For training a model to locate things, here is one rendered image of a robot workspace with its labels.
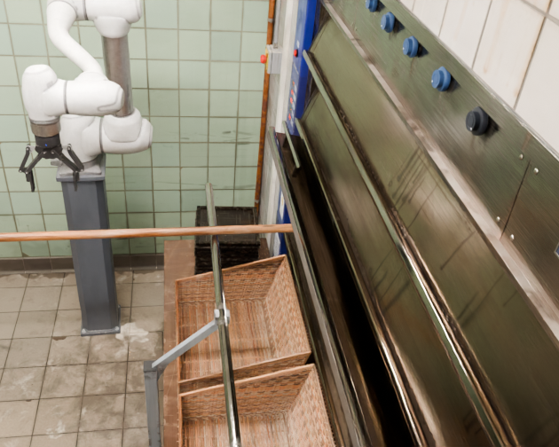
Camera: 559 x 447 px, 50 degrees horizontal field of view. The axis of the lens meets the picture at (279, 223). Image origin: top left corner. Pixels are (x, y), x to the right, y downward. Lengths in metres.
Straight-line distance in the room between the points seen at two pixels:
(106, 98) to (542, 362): 1.43
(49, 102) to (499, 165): 1.35
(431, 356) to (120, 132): 1.78
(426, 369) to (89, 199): 1.95
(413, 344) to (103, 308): 2.21
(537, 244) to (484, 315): 0.17
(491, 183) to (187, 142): 2.44
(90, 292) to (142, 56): 1.21
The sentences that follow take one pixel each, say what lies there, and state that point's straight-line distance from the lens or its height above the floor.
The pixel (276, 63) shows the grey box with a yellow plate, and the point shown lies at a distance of 2.76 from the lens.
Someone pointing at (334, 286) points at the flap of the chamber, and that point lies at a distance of 1.60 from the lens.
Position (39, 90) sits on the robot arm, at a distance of 1.93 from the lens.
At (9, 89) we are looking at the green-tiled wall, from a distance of 3.26.
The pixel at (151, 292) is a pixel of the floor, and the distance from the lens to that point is 3.62.
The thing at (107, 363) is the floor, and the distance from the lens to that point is 3.28.
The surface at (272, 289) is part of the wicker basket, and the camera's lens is 2.63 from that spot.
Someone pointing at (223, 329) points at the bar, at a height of 1.17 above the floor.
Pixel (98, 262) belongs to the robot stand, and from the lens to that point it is 3.08.
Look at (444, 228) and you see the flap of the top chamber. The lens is 1.18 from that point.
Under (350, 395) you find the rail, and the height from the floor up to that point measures 1.44.
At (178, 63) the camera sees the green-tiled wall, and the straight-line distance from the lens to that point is 3.11.
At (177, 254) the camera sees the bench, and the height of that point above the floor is 0.58.
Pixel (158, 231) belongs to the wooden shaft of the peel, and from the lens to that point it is 2.08.
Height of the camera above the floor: 2.46
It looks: 36 degrees down
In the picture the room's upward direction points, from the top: 6 degrees clockwise
